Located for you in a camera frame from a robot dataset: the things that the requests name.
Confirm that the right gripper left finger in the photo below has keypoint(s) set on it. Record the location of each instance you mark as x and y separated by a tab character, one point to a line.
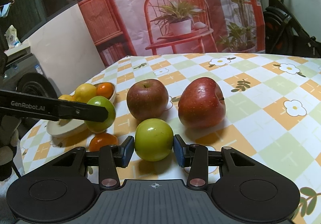
111	157

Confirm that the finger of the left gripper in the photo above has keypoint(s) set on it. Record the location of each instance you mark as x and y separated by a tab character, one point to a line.
75	110

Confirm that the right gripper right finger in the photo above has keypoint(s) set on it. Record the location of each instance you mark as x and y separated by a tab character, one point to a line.
195	157

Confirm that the orange tangerine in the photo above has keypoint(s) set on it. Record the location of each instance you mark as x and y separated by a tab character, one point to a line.
105	89
102	139

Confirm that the large yellow lemon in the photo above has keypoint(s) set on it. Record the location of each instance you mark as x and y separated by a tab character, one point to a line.
84	93

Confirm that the green apple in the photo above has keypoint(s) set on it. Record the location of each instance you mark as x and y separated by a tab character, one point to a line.
153	140
105	114

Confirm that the bright red apple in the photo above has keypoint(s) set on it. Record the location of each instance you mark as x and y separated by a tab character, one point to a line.
202	104

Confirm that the dark red apple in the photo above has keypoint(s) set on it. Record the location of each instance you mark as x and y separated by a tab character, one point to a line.
147	99

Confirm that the beige round plate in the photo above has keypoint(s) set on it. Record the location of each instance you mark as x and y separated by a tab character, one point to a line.
66	128

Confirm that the grey washing machine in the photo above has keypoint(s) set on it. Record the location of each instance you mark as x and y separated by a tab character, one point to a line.
22	72

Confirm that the checkered floral tablecloth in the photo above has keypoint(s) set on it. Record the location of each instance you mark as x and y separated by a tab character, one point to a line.
272	115

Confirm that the red printed backdrop cloth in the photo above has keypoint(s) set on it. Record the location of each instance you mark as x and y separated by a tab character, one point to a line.
120	28

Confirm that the black exercise bike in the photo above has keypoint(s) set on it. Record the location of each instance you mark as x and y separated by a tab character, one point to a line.
284	35

